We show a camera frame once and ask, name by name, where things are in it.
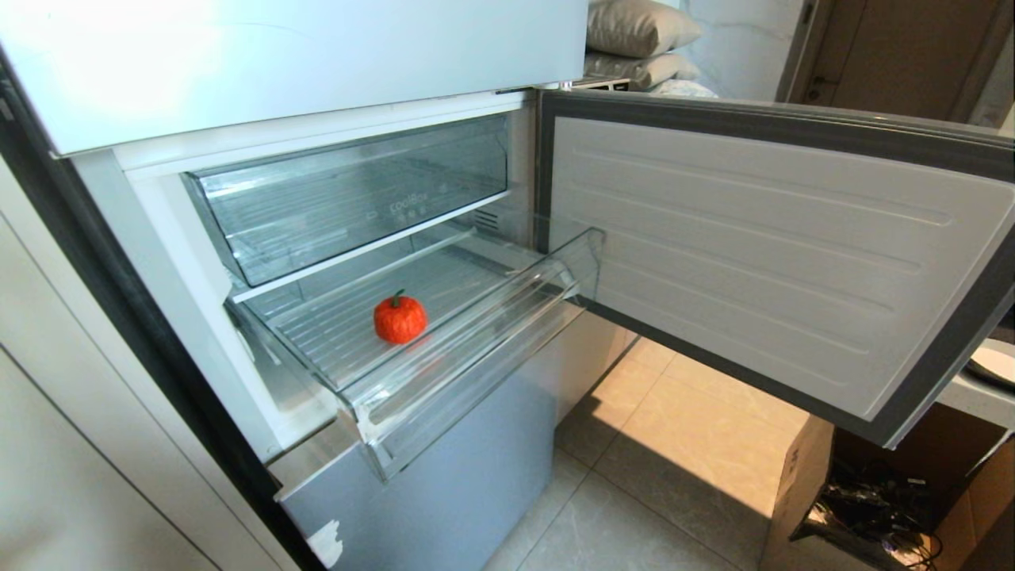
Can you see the clear pulled-out fridge drawer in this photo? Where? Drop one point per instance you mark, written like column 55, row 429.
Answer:
column 444, row 333

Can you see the clear closed fridge drawer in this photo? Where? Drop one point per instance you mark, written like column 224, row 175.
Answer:
column 349, row 198

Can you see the grey fridge bottom door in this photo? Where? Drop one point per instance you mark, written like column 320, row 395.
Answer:
column 444, row 468

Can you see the open fridge door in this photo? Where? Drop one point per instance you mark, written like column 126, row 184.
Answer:
column 761, row 254

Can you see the white fridge upper door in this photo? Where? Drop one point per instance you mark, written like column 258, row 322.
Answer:
column 301, row 55

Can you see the white fridge body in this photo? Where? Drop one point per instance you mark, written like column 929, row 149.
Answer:
column 182, row 277

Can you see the beige pillow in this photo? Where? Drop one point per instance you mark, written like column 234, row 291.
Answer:
column 638, row 70
column 638, row 26

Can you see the brown cardboard box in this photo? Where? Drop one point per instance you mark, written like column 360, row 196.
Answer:
column 801, row 492

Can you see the white cabinet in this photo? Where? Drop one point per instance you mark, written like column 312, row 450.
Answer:
column 79, row 412

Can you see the brown wooden room door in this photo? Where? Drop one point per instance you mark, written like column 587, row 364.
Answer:
column 896, row 51

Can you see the white plate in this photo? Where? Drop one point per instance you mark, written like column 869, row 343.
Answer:
column 995, row 363

